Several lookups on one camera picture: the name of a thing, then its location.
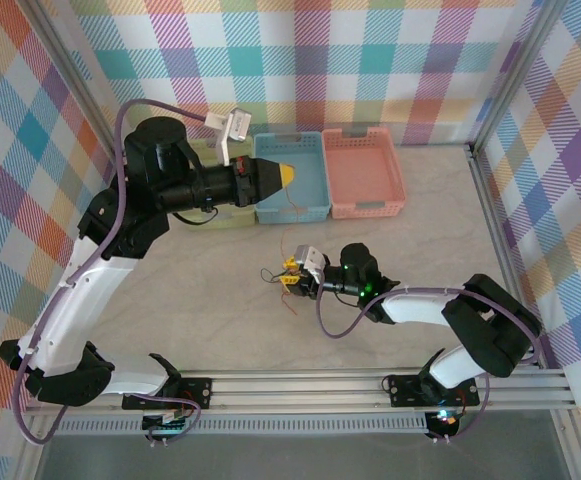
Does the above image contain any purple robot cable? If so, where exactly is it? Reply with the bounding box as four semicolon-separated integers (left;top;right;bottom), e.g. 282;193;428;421
13;98;209;446
315;279;544;444

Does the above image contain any blue plastic basket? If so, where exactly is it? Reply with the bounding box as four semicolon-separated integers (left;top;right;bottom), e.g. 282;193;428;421
252;131;332;226

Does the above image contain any green plastic basket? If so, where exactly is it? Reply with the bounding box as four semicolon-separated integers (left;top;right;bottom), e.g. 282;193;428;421
179;138;257;231

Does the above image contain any aluminium side rail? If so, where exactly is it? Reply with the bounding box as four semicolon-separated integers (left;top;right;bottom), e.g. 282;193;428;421
467;142;559;374

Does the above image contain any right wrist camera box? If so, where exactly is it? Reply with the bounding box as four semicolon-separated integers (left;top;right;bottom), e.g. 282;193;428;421
293;244;330;280

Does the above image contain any grey slotted cable duct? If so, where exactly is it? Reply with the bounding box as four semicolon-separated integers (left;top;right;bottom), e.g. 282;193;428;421
49;417;431;435

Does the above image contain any controller circuit board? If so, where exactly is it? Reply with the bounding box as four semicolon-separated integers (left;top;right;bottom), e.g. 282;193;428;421
142;409;191;436
427;408;461;436

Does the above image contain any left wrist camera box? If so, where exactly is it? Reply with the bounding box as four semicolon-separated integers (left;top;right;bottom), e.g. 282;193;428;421
204;107;252;167

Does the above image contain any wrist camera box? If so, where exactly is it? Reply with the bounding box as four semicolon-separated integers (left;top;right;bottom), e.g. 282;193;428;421
293;244;330;280
204;107;252;167

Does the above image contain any aluminium frame post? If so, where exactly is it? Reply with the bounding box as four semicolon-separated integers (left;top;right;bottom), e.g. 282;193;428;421
28;0;122;151
469;0;561;151

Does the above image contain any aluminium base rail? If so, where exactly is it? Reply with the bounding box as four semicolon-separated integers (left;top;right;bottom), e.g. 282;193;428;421
23;367;579;415

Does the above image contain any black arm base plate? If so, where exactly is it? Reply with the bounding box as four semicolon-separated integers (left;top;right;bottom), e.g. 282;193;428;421
387;373;481;409
122;377;213;411

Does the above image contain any pink plastic basket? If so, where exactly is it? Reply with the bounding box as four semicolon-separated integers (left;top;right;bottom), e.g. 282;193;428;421
321;127;409;221

